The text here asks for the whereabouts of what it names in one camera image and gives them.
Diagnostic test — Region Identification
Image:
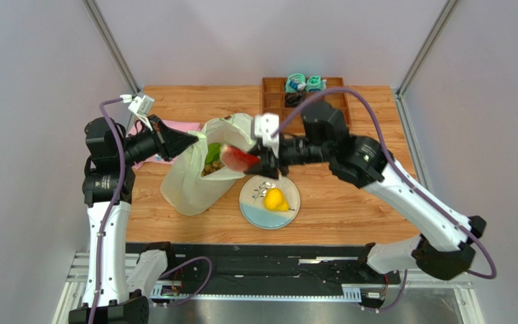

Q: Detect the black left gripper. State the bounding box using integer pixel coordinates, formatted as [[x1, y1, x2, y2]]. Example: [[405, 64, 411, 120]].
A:
[[116, 115, 197, 167]]

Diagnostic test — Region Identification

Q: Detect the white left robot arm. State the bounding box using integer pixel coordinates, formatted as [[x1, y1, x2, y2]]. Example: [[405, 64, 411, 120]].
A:
[[68, 115, 198, 323]]

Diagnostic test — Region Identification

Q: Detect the aluminium frame rail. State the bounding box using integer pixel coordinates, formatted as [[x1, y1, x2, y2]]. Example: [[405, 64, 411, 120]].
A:
[[51, 251, 486, 324]]

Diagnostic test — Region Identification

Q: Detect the brown fake nuts cluster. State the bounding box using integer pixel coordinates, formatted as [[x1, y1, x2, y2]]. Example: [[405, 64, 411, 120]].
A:
[[201, 160, 224, 177]]

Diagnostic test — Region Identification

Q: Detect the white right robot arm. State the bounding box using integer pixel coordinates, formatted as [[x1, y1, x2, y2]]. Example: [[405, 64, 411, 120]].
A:
[[248, 101, 486, 280]]

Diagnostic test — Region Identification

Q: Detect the dark rolled sock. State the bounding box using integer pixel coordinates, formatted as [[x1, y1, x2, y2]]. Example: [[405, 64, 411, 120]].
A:
[[284, 92, 306, 108]]

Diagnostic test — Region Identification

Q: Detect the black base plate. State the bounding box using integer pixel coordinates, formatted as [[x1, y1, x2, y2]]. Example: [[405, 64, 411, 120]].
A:
[[126, 242, 402, 298]]

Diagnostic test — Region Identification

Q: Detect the pale green avocado plastic bag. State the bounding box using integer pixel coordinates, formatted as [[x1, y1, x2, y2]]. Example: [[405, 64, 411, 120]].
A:
[[160, 113, 255, 216]]

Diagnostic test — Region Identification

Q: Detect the teal rolled sock right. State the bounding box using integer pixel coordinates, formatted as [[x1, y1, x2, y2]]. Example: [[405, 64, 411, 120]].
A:
[[305, 76, 327, 92]]

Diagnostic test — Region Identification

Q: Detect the wooden compartment tray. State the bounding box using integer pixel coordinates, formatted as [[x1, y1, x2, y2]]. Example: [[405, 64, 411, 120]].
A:
[[260, 77, 351, 126]]

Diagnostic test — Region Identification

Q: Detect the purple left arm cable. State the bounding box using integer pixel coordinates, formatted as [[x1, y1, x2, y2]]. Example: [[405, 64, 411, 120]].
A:
[[87, 97, 213, 324]]

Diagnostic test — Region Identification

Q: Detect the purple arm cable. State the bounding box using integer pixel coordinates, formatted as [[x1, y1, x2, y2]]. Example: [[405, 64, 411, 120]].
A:
[[271, 87, 498, 313], [87, 97, 213, 324]]

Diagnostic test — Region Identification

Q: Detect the teal rolled sock left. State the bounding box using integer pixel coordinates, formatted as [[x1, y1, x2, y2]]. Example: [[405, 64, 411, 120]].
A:
[[285, 73, 306, 93]]

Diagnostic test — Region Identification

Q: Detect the white blue ceramic plate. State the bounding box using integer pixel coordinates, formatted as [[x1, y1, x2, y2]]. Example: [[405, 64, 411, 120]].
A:
[[239, 176, 301, 230]]

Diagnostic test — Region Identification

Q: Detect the yellow fake lemon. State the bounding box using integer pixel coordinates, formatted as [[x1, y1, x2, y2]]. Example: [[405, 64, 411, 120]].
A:
[[262, 188, 293, 212]]

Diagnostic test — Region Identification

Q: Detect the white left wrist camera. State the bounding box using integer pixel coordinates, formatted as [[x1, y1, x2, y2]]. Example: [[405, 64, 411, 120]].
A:
[[119, 92, 154, 130]]

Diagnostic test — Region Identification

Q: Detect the teal rolled sock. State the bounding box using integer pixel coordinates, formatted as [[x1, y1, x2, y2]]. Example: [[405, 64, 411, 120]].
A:
[[305, 76, 327, 92], [285, 73, 306, 93]]

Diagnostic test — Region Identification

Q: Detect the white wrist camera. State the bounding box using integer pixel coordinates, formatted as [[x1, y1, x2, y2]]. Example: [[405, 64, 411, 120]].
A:
[[119, 92, 154, 130], [252, 113, 280, 158]]

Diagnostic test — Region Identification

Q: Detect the red fake watermelon slice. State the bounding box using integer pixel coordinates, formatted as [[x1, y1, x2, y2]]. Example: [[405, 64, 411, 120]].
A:
[[219, 144, 260, 173]]

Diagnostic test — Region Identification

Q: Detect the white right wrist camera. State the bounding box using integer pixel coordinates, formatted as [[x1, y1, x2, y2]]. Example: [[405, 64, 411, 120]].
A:
[[252, 113, 280, 158]]

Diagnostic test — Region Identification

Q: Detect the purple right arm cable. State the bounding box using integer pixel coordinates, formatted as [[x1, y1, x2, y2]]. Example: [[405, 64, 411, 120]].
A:
[[271, 87, 498, 313]]

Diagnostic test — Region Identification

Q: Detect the pink folded t-shirt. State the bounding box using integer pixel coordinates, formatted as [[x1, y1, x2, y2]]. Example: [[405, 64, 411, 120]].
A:
[[123, 115, 199, 165]]

